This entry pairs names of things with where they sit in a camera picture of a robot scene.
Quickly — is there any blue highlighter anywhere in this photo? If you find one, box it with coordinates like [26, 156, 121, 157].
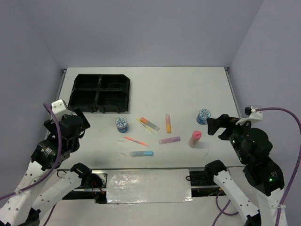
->
[130, 151, 154, 157]

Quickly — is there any black four-compartment tray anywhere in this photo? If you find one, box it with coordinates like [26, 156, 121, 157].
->
[68, 74, 130, 113]

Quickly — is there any blue round tape tin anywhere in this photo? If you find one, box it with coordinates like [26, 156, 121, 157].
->
[196, 109, 211, 125]
[115, 117, 128, 133]

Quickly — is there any pink capped glue bottle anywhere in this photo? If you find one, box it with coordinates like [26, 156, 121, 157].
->
[189, 130, 202, 148]

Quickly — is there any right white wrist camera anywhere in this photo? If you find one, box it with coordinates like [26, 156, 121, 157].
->
[236, 105, 262, 126]

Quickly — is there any silver foil plate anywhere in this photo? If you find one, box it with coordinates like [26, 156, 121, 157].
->
[106, 169, 192, 204]

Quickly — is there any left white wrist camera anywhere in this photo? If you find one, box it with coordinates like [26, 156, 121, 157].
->
[51, 99, 69, 121]

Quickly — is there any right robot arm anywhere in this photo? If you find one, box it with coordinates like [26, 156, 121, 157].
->
[186, 112, 287, 226]

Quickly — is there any orange thin pen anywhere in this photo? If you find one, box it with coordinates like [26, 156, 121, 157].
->
[124, 137, 149, 147]

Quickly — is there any purple pink highlighter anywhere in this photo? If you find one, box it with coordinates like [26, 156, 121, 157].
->
[158, 136, 181, 145]

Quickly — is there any orange capped highlighter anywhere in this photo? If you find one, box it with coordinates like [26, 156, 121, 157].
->
[140, 117, 159, 131]

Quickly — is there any pink orange highlighter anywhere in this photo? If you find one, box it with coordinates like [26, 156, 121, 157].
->
[165, 114, 171, 133]

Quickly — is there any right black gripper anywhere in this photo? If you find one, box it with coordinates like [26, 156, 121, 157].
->
[206, 111, 253, 162]

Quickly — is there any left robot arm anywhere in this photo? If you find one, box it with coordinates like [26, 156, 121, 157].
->
[0, 107, 102, 226]

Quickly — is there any yellow thin pen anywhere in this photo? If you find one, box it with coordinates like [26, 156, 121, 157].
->
[136, 118, 154, 135]

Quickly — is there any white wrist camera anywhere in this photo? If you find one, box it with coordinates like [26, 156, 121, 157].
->
[236, 105, 262, 126]
[51, 99, 69, 121]

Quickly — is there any blue round tape tin left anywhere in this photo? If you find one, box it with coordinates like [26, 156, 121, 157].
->
[115, 117, 128, 133]

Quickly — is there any blue round tape tin right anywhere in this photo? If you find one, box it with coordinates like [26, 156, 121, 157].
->
[196, 109, 211, 125]

